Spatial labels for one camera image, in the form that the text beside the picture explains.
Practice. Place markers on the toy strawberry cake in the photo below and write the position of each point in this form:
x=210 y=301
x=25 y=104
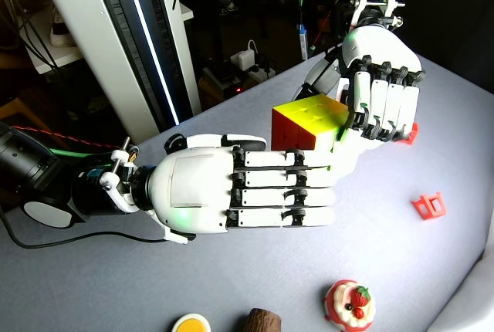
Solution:
x=349 y=305

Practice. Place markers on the white power strip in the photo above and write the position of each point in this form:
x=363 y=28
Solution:
x=262 y=73

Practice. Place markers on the grey table cloth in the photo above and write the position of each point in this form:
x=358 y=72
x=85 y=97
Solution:
x=270 y=270

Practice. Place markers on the yellow disc with white rim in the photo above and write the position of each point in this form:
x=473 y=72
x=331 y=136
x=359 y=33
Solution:
x=191 y=325

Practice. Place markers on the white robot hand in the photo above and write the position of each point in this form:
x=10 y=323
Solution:
x=382 y=46
x=185 y=181

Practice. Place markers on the red plastic toy stool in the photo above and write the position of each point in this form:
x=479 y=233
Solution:
x=428 y=205
x=410 y=136

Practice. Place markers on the brown toy log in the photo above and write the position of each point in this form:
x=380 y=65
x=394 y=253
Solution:
x=262 y=320

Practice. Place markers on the white power adapter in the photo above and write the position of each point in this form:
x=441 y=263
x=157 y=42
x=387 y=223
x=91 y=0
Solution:
x=243 y=59

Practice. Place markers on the Rubik's cube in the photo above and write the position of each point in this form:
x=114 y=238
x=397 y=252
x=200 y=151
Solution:
x=305 y=123

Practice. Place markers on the white column with black slot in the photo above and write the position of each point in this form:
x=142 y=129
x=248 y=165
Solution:
x=116 y=46

